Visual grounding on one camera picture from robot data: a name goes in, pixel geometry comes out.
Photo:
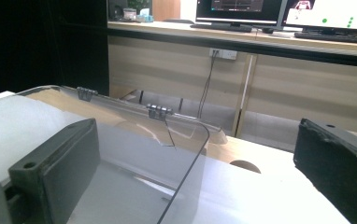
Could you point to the black curtain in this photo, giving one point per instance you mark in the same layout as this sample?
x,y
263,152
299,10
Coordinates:
x,y
42,40

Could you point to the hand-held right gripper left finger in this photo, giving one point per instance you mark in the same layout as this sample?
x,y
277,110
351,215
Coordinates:
x,y
58,165

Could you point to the black keyboard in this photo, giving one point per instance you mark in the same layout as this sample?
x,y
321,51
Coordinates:
x,y
335,38

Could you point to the long beige wooden desk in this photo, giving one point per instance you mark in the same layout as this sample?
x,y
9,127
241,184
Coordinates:
x,y
292,87

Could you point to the small blue box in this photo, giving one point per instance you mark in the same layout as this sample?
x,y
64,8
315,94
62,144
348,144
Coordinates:
x,y
147,17

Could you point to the grey box with clear lid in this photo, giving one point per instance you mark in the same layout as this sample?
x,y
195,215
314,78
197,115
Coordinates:
x,y
142,155

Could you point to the dark screen computer monitor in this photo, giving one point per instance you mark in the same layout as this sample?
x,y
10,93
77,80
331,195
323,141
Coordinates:
x,y
239,9

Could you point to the wooden table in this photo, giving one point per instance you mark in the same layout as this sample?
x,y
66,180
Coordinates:
x,y
223,149

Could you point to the white wall power outlet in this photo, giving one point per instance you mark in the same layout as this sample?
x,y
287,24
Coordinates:
x,y
226,54

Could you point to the bright screen computer monitor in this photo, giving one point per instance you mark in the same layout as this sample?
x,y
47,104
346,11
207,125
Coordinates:
x,y
332,14

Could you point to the white table mat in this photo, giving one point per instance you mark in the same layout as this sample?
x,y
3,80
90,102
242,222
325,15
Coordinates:
x,y
270,199

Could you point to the black computer mouse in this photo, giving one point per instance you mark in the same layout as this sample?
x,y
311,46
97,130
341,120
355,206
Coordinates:
x,y
268,30

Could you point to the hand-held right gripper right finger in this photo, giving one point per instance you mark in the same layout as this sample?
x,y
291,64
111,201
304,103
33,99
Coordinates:
x,y
338,165

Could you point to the green potted plant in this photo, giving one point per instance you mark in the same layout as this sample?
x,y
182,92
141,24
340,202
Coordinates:
x,y
139,3

